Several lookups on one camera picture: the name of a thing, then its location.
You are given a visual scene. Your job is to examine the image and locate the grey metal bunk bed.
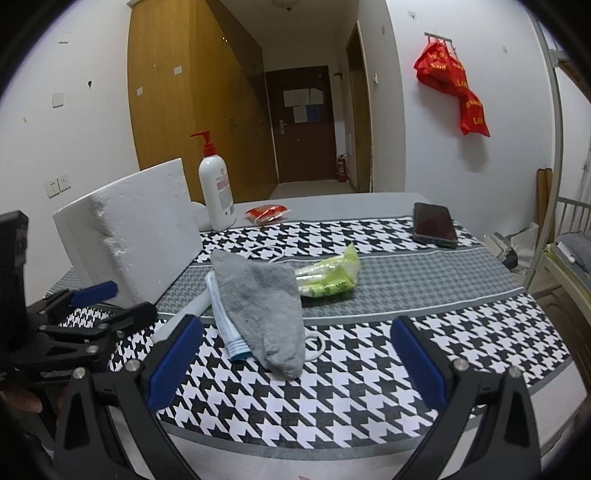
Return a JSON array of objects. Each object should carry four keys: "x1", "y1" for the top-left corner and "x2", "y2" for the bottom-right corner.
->
[{"x1": 526, "y1": 14, "x2": 591, "y2": 296}]

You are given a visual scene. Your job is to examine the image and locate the grey cloth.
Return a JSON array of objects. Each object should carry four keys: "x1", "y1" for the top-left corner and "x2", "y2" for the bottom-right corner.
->
[{"x1": 210, "y1": 249, "x2": 306, "y2": 380}]

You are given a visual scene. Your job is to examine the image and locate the white red-pump lotion bottle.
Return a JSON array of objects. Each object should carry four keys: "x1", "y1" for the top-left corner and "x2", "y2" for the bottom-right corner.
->
[{"x1": 190, "y1": 130, "x2": 237, "y2": 230}]

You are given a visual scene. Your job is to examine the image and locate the red plastic bag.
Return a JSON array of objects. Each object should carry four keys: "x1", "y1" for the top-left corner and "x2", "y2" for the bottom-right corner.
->
[
  {"x1": 413, "y1": 44, "x2": 465, "y2": 95},
  {"x1": 459, "y1": 88, "x2": 490, "y2": 138}
]

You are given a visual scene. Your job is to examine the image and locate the white foam box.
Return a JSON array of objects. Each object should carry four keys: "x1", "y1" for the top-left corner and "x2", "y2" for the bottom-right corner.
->
[{"x1": 52, "y1": 158, "x2": 202, "y2": 309}]

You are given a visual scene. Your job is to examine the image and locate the wooden wardrobe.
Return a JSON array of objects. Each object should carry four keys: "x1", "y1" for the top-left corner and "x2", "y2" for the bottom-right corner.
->
[{"x1": 127, "y1": 0, "x2": 278, "y2": 204}]

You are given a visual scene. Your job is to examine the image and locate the black smartphone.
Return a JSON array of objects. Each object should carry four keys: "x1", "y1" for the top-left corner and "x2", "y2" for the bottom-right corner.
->
[{"x1": 412, "y1": 202, "x2": 459, "y2": 249}]

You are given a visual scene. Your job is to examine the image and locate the white plastic bag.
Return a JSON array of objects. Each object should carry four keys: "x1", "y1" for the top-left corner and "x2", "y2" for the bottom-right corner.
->
[{"x1": 482, "y1": 224, "x2": 541, "y2": 273}]

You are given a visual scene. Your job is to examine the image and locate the red snack packet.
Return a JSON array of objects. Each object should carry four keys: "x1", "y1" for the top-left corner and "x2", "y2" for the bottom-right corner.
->
[{"x1": 245, "y1": 203, "x2": 293, "y2": 225}]

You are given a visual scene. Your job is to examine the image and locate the grey bedding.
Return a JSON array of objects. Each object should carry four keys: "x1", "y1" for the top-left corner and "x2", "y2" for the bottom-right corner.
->
[{"x1": 556, "y1": 233, "x2": 591, "y2": 273}]

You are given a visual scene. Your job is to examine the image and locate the houndstooth tablecloth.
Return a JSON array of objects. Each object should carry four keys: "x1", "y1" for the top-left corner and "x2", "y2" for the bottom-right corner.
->
[{"x1": 44, "y1": 217, "x2": 575, "y2": 450}]

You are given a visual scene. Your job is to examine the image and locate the person's left hand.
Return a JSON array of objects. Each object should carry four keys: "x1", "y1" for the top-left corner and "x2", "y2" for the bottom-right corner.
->
[{"x1": 0, "y1": 384, "x2": 43, "y2": 415}]

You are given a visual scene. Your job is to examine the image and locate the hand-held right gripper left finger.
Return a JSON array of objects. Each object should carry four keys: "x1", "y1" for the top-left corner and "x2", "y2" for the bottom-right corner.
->
[{"x1": 54, "y1": 315, "x2": 204, "y2": 480}]

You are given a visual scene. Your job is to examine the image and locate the green plastic bag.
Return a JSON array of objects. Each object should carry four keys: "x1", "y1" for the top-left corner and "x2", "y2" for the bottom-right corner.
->
[{"x1": 294, "y1": 243, "x2": 362, "y2": 301}]

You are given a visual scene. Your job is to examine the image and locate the wooden boards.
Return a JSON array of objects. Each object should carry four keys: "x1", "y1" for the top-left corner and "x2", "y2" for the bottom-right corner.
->
[{"x1": 536, "y1": 168, "x2": 555, "y2": 232}]

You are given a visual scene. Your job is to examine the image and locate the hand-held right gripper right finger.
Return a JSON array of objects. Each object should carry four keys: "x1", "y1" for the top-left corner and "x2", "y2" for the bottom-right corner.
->
[{"x1": 390, "y1": 315, "x2": 541, "y2": 480}]

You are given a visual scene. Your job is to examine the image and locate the brown entrance door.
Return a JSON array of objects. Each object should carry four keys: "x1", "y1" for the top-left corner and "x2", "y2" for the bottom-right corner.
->
[{"x1": 265, "y1": 65, "x2": 337, "y2": 184}]

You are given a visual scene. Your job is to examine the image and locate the grey table cover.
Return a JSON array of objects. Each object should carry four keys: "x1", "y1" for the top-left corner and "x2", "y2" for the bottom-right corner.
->
[{"x1": 41, "y1": 191, "x2": 583, "y2": 480}]

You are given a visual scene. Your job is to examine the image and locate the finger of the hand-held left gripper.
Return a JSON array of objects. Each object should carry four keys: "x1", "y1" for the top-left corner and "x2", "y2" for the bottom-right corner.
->
[
  {"x1": 27, "y1": 280, "x2": 119, "y2": 329},
  {"x1": 38, "y1": 302, "x2": 158, "y2": 372}
]

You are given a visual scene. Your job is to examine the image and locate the blue face mask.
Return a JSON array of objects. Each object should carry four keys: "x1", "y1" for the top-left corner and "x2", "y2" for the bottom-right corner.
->
[{"x1": 204, "y1": 248, "x2": 325, "y2": 363}]

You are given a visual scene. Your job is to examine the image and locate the wooden side door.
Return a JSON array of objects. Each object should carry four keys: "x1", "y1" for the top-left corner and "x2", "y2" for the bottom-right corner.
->
[{"x1": 346, "y1": 21, "x2": 372, "y2": 193}]

